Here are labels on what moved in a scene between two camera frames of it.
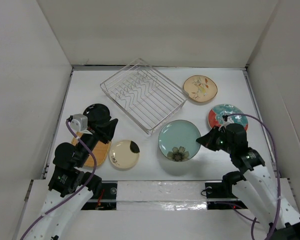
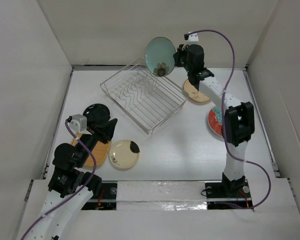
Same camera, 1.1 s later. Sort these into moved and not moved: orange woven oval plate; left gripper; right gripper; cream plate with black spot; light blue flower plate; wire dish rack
Moved: light blue flower plate; right gripper
Not moved: wire dish rack; orange woven oval plate; cream plate with black spot; left gripper
